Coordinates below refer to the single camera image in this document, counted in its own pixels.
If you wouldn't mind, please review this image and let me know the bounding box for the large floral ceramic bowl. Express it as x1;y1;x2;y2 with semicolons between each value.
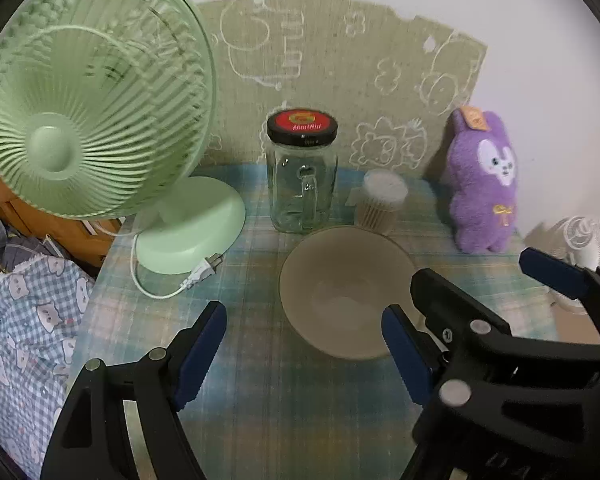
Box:
279;225;423;360

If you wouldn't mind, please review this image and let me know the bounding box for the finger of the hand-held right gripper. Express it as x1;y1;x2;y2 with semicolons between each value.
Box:
409;267;600;480
519;247;600;347

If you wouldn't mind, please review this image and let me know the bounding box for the wooden crate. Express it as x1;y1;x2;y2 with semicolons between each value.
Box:
0;176;125;269

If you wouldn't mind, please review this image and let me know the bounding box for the green doodle printed cloth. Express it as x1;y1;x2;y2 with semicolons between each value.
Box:
194;0;489;182

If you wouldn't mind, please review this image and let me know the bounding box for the purple plush rabbit toy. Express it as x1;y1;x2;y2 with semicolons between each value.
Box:
442;106;522;255

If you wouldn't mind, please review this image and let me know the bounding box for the white fan power cord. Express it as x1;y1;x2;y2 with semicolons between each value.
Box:
130;236;226;301

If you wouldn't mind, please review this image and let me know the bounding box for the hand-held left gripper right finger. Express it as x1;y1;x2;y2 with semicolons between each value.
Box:
381;304;449;407

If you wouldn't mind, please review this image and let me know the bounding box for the white desk fan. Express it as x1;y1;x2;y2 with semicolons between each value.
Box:
549;215;600;317

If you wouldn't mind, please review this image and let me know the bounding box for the green desk fan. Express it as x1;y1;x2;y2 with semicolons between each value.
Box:
0;0;247;276

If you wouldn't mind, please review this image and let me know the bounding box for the dark patterned cloth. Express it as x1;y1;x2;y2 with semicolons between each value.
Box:
0;217;61;276

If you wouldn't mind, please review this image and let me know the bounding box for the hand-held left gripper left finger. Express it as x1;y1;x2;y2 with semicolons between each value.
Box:
40;300;228;480

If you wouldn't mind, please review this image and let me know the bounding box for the glass jar with black lid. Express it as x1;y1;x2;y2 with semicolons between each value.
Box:
266;108;340;235

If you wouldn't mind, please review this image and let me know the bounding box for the clear cotton swab container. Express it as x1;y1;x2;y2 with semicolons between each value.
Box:
353;169;410;237

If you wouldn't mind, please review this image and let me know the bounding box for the blue bear printed blanket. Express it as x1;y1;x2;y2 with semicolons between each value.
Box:
0;252;97;477

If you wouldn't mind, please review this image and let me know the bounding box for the plaid tablecloth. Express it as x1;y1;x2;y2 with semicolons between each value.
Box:
69;162;562;480

